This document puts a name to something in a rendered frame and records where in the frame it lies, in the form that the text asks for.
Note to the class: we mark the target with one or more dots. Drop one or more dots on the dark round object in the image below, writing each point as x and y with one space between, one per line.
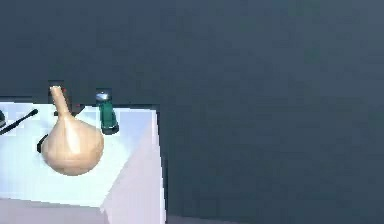
1 119

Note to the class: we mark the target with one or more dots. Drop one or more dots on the white kitchen counter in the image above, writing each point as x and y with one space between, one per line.
133 166

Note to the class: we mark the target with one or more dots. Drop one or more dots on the green shaker with silver cap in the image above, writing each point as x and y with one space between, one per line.
108 116

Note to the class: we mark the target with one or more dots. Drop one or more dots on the beige round long-necked vase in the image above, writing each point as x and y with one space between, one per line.
71 146

